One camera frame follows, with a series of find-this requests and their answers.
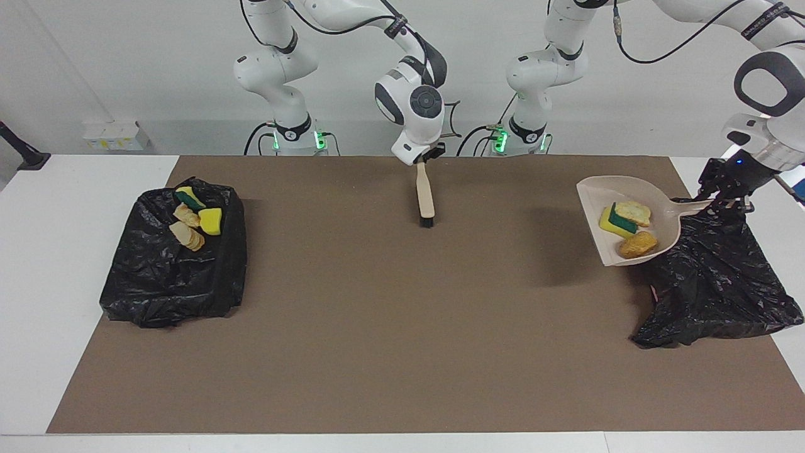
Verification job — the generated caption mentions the beige brush with black bristles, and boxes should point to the beige brush with black bristles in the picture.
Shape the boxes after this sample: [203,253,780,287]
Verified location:
[416,160,436,228]

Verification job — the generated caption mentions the pale yellow bread piece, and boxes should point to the pale yellow bread piece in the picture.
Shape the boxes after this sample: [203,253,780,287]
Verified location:
[614,200,652,228]

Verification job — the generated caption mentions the brown bun piece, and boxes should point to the brown bun piece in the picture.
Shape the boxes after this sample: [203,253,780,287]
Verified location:
[618,231,659,259]

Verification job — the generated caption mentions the notched green yellow sponge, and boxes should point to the notched green yellow sponge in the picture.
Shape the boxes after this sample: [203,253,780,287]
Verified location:
[599,201,637,238]

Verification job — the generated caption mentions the beige plastic dustpan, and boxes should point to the beige plastic dustpan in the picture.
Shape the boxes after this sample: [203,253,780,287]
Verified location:
[576,176,718,267]

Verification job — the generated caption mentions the small yellow green sponge wedge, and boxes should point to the small yellow green sponge wedge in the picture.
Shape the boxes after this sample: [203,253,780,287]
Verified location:
[175,186,207,211]

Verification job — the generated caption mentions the striped orange bread piece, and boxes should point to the striped orange bread piece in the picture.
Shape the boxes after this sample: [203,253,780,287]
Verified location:
[169,221,206,252]

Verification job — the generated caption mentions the black plastic trash bag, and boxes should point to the black plastic trash bag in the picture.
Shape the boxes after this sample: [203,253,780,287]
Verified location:
[99,177,248,329]
[631,201,805,349]

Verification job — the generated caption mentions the brown table mat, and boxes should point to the brown table mat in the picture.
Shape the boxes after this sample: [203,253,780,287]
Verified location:
[47,155,805,435]

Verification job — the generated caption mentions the black left base cable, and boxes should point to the black left base cable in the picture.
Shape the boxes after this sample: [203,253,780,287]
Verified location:
[456,123,504,157]

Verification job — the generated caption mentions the black base cable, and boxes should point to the black base cable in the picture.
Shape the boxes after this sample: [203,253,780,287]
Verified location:
[456,123,504,157]
[244,121,279,157]

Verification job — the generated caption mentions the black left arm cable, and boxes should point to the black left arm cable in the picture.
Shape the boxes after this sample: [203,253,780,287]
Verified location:
[613,0,805,65]

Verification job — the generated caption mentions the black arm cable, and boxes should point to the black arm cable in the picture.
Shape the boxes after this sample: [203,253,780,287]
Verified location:
[613,0,805,65]
[239,0,463,139]

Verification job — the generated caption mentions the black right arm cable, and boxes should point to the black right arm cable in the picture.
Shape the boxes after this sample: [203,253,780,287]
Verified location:
[239,0,463,139]

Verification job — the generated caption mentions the black right base cable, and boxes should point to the black right base cable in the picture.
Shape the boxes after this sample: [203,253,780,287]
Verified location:
[244,121,279,157]

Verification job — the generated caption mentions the white wall socket box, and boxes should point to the white wall socket box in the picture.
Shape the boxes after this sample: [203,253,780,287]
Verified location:
[82,121,152,152]

